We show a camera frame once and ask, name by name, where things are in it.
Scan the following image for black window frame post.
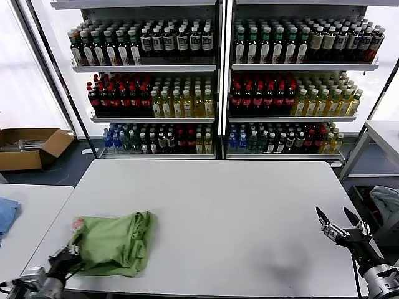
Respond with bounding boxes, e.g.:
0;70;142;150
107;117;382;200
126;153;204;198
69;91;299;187
363;59;399;138
24;0;99;159

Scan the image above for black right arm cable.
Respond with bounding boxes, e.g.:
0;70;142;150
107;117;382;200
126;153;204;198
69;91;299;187
350;254;362;297

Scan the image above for clear packed metal rods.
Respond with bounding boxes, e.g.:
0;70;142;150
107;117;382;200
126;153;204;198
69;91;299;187
17;139;43;153

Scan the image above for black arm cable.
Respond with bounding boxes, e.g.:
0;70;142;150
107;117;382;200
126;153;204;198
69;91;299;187
0;263;87;295
350;254;362;297

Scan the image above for dark bottle gray label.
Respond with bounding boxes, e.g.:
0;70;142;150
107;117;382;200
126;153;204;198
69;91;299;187
344;26;362;62
367;27;385;62
357;27;375;62
332;26;350;62

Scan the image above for green polo shirt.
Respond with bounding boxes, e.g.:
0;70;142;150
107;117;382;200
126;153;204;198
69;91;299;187
70;211;158;278

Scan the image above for dark bottle green cap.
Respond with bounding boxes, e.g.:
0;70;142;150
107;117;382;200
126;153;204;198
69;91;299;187
79;31;95;67
90;31;106;67
246;27;260;65
69;32;83;67
127;29;142;66
272;27;286;65
259;27;273;65
296;27;312;64
115;29;130;66
102;30;118;67
234;27;247;65
285;27;299;65

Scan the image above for blue folded cloth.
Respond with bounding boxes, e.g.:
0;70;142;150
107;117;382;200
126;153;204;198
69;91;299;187
0;197;22;247

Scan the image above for pale blue cloth bundle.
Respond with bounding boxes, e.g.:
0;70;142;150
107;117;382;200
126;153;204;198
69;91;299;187
369;186;399;224

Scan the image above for gray metal shelf rack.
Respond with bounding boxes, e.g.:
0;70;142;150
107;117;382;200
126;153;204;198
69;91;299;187
229;0;399;161
50;0;223;160

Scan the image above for white metal frame table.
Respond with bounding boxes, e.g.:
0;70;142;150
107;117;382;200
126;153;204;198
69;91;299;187
339;120;399;245

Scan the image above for gray metal shelf board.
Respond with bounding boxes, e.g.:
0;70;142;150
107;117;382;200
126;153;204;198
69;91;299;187
231;55;380;72
226;153;345;161
72;64;216;74
90;115;216;123
51;0;217;9
235;0;399;7
228;115;358;123
98;152;216;160

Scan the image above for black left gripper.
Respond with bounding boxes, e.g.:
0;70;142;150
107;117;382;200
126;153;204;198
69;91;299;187
46;244;84;282

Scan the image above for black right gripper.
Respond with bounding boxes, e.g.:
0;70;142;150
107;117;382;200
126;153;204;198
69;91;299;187
316;206;385;277

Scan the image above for dark bottle navy label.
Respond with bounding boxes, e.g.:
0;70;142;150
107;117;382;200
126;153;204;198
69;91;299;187
163;27;176;59
188;27;202;59
176;27;189;59
201;26;214;59
151;27;165;59
139;27;153;59

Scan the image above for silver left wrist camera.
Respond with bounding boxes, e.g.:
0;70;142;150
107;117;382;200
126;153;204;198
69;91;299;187
18;266;47;284

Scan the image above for brown cardboard box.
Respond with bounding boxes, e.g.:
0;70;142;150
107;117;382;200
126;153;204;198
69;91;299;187
0;128;75;172

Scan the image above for dark bottle beige label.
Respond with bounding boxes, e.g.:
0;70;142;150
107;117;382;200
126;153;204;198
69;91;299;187
320;26;337;62
308;26;325;62

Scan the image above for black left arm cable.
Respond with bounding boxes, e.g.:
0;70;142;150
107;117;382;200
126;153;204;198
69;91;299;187
0;263;87;295

